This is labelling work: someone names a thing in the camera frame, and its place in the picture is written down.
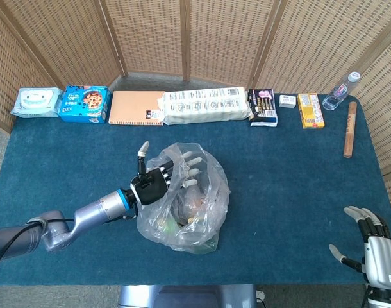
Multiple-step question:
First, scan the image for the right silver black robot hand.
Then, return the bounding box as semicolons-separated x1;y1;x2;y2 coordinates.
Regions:
329;205;391;289

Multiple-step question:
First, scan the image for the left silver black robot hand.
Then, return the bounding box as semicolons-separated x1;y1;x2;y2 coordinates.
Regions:
129;141;203;206

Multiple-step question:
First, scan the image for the clear plastic bag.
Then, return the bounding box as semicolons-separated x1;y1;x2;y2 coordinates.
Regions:
136;142;231;255

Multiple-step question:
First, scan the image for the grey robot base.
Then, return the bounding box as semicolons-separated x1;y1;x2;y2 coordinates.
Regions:
118;284;259;308

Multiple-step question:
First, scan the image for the small brown white cup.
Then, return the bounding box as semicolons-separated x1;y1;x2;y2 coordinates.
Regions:
182;192;211;219

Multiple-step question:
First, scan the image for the orange spiral notebook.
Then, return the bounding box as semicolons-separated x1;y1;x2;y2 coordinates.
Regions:
108;90;166;126

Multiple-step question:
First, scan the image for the long white tissue pack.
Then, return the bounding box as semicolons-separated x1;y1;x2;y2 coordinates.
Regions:
156;86;253;126

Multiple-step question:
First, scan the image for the blue cookie box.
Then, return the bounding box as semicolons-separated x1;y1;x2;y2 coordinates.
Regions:
59;84;112;124

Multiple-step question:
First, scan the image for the blue carpet table cover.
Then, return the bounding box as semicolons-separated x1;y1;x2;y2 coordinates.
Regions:
0;94;391;286

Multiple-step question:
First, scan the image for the brown wooden stick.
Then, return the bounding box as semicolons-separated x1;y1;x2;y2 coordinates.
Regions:
343;101;358;158

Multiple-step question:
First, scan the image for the dark pen refill package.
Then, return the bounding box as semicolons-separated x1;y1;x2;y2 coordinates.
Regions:
247;88;279;128

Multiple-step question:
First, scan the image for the pale blue wet wipes pack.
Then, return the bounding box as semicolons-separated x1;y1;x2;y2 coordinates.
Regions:
10;87;63;119

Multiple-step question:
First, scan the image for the wicker folding screen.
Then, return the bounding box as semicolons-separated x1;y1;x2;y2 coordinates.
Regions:
0;0;391;225

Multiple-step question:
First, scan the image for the small white box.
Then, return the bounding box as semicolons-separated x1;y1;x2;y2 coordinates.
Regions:
278;94;297;109

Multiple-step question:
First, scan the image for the yellow cardboard box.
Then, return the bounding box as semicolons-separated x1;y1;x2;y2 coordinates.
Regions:
297;92;326;130

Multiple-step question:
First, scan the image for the clear plastic water bottle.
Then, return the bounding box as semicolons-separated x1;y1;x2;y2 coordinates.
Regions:
322;71;362;112

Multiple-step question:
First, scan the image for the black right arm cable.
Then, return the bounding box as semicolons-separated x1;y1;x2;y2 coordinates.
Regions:
361;285;374;308

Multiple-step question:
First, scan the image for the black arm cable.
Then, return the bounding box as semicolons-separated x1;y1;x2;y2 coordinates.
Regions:
0;218;74;308
361;285;374;308

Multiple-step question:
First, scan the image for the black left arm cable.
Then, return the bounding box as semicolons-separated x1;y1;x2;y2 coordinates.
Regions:
0;218;74;308

